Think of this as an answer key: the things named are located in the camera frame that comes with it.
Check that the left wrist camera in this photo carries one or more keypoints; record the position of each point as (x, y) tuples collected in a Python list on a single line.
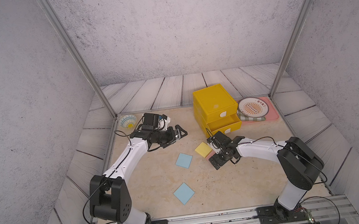
[(155, 122)]

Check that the aluminium frame post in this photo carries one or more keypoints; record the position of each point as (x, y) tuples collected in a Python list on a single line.
[(64, 36), (292, 42)]

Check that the left aluminium frame post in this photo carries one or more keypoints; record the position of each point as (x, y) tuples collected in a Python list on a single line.
[(64, 36)]

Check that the yellow drawer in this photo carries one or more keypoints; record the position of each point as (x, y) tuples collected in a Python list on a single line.
[(224, 125)]

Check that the yellow sticky note pad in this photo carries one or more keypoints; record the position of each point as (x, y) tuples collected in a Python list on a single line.
[(203, 149)]

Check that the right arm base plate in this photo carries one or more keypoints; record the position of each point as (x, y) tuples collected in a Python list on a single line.
[(278, 214)]

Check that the pink plastic tray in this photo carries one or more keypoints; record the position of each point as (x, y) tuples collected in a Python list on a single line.
[(272, 114)]

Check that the pink sticky note pad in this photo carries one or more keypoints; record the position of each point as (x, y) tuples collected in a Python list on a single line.
[(210, 155)]

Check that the yellow plastic drawer cabinet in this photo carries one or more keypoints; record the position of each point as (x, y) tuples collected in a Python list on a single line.
[(211, 104)]

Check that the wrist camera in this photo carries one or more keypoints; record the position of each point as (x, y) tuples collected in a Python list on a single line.
[(219, 141), (155, 122)]

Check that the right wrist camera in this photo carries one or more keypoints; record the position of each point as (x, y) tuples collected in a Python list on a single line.
[(219, 141)]

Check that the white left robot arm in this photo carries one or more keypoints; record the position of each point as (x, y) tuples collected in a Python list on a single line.
[(109, 194)]

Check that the green checkered cloth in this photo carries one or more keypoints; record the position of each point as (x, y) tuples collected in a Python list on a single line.
[(245, 118)]

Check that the blue patterned small bowl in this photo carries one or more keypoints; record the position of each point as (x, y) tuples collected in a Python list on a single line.
[(128, 121)]

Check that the right aluminium frame post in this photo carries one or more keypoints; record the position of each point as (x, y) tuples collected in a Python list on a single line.
[(292, 42)]

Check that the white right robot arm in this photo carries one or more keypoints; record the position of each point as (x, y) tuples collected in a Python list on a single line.
[(301, 165)]

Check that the blue sticky note pad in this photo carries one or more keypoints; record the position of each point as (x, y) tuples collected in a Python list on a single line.
[(184, 160), (184, 193)]

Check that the white orange patterned plate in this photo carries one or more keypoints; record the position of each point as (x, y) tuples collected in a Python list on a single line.
[(253, 107)]

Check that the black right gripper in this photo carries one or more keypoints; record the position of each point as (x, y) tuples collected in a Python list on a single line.
[(217, 161)]

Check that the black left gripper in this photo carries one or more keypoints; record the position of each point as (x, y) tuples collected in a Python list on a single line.
[(171, 138)]

